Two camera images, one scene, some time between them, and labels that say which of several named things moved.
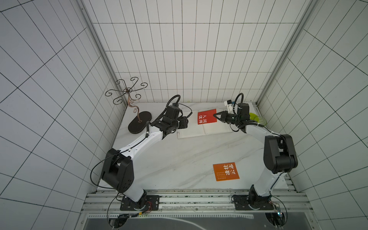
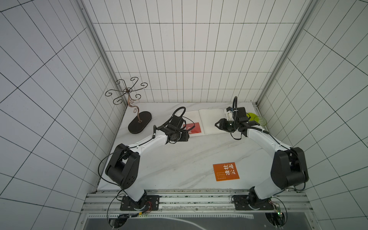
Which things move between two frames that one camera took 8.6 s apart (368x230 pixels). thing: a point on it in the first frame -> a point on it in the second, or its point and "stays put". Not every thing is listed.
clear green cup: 260,120 stays put
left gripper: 184,122 -> 185,137
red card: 206,117 -> 192,128
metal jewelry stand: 140,120 stays put
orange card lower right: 224,171 stays put
